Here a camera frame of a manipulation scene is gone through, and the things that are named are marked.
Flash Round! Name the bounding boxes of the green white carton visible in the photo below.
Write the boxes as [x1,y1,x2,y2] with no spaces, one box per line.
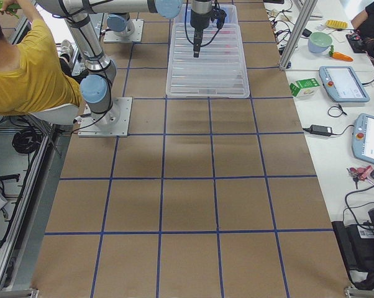
[290,78,320,97]

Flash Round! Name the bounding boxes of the black power adapter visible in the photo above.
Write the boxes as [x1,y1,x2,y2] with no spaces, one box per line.
[310,124,333,137]

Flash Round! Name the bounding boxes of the clear plastic box lid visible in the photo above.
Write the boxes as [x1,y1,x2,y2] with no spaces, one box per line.
[166,23,250,98]

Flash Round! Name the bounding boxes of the blue teach pendant far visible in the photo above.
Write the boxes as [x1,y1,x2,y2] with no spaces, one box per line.
[319,66,370,103]

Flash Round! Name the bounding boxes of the person in yellow shirt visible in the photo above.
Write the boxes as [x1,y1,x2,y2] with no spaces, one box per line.
[0,1,82,115]

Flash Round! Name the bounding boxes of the blue teach pendant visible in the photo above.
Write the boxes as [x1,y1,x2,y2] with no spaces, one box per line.
[319,66,370,103]
[352,113,374,164]

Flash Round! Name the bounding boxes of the square robot base plate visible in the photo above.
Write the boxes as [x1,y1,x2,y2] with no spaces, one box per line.
[77,97,133,137]

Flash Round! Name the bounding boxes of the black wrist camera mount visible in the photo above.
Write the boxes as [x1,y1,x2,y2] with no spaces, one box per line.
[211,1,227,30]

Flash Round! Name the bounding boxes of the blue teach pendant near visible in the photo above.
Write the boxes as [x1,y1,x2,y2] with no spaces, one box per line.
[352,113,374,164]

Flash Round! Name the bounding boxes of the green bowl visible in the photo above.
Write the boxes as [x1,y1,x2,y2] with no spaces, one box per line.
[308,32,332,53]

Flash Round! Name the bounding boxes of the toy carrot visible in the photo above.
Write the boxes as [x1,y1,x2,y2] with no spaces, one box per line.
[329,45,353,62]

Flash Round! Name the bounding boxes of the keys with pink fob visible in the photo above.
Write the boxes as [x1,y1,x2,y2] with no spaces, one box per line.
[347,165,374,189]

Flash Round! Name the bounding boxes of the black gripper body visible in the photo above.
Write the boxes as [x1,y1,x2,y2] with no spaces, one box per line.
[190,0,212,43]

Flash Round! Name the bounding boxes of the yellow toy corn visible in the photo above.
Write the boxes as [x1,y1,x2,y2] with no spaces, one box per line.
[325,19,348,30]

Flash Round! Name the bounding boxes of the aluminium frame post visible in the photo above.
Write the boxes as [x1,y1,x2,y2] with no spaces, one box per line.
[279,0,317,70]

